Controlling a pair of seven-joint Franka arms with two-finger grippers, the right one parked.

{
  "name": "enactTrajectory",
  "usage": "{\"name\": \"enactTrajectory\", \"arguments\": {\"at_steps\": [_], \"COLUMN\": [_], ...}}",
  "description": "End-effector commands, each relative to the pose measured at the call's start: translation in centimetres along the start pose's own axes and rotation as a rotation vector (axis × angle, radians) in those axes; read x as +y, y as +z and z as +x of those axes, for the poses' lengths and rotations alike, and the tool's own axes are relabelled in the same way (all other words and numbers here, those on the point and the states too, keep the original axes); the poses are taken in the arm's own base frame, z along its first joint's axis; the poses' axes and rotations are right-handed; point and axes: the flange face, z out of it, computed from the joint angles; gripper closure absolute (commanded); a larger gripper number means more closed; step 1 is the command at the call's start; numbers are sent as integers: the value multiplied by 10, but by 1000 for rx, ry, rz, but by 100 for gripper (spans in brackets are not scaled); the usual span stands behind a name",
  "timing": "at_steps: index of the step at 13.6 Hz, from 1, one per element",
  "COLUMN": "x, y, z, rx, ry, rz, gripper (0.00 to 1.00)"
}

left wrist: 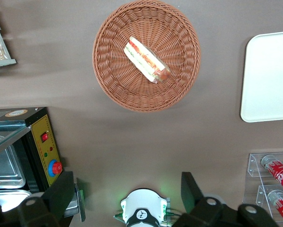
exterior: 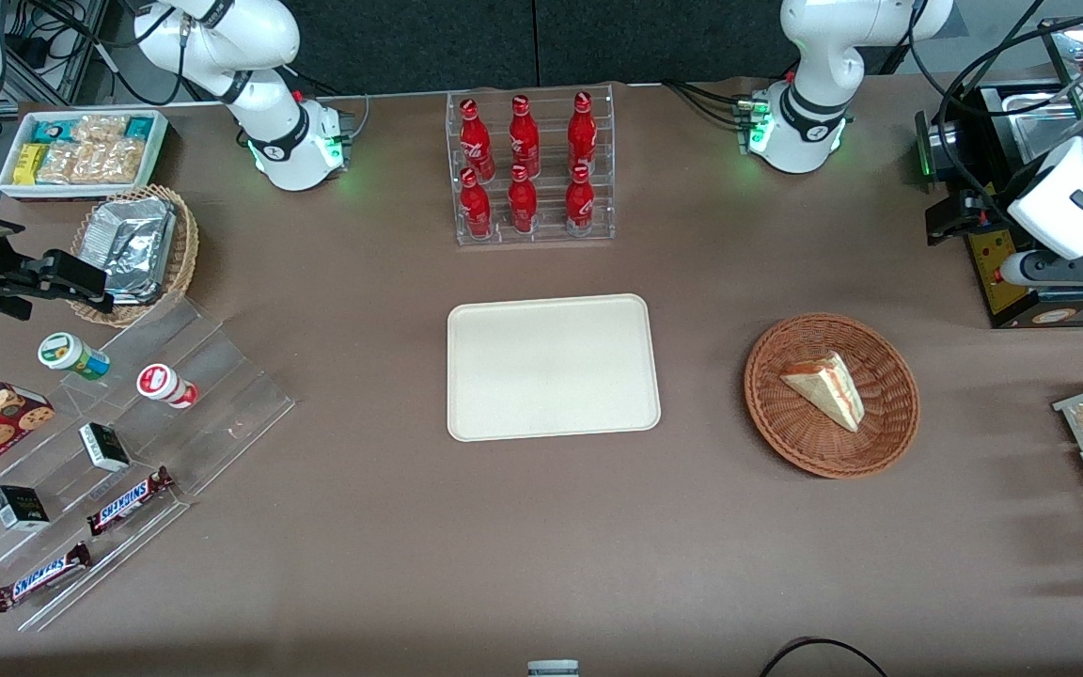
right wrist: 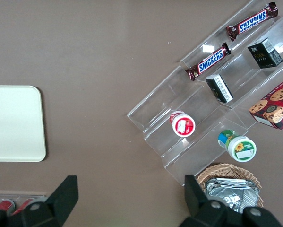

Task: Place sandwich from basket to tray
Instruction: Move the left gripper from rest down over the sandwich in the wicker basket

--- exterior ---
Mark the triangular sandwich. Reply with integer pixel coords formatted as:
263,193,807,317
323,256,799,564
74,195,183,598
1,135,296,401
779,351,866,433

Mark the white rectangular snack tray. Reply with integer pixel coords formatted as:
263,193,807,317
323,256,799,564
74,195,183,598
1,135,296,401
0,110,169,202

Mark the tan wicker basket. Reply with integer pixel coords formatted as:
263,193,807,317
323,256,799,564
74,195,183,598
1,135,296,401
70,184,199,327

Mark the brown round wicker basket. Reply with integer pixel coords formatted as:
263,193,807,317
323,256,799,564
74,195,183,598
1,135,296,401
744,313,921,480

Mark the cream plastic tray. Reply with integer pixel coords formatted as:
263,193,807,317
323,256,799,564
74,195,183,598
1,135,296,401
447,293,662,443

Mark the silver foil pack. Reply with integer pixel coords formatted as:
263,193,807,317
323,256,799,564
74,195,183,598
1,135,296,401
81,197,176,304

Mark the green lidded cup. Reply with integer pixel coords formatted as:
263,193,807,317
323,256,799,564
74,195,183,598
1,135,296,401
39,332,112,381

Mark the black hot dog warmer machine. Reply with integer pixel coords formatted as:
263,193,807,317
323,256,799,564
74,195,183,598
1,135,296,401
915,19,1083,330

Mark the yellow snack packet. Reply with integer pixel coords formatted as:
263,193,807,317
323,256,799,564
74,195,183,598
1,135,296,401
13,143,50,185

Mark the clear bag of nuts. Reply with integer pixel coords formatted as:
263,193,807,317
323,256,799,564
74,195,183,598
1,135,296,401
39,141,91,184
81,141,146,184
71,115,129,147

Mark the red lidded cup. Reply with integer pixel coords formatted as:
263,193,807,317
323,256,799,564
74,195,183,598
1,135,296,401
136,363,198,409

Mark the small black box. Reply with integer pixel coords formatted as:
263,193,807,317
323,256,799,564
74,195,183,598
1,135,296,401
0,485,51,531
79,422,132,472

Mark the clear acrylic stepped stand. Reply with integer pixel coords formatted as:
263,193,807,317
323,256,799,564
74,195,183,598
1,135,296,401
0,296,296,631

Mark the Snickers bar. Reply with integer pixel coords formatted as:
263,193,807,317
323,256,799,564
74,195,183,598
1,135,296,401
86,466,176,537
0,543,93,613

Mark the red cola bottle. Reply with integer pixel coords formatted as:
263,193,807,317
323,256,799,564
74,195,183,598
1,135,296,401
565,164,596,236
567,91,598,177
459,98,495,181
460,168,494,239
508,165,539,234
509,95,541,180

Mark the clear acrylic bottle rack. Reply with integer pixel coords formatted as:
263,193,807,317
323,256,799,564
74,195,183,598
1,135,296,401
446,83,618,247

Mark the aluminium frame strut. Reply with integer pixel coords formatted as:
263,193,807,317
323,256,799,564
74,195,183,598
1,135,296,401
0,0,110,106

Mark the black base cable bundle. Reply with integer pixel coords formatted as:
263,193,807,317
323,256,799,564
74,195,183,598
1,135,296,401
664,80,757,128

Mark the black looped cable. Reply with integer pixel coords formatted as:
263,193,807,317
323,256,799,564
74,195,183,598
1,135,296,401
758,637,890,677

